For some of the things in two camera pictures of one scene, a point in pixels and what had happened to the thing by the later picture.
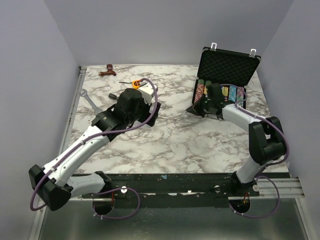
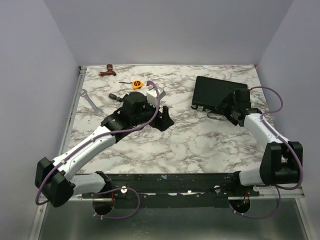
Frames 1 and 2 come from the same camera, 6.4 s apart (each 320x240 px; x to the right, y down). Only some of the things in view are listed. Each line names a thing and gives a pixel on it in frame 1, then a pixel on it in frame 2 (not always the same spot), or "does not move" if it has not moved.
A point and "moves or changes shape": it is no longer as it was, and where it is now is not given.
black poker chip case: (231, 71) moves or changes shape
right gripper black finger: (198, 108) → (226, 104)
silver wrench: (84, 92) does not move
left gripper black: (147, 106) → (163, 123)
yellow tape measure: (136, 84) does not move
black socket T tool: (113, 96) does not move
